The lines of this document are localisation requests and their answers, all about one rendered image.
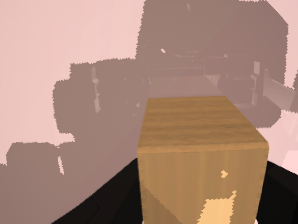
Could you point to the light wooden block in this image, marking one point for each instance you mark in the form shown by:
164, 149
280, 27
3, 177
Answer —
200, 161

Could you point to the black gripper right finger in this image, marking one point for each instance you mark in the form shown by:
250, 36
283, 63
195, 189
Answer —
278, 203

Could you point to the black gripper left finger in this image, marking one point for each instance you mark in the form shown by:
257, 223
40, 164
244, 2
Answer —
116, 202

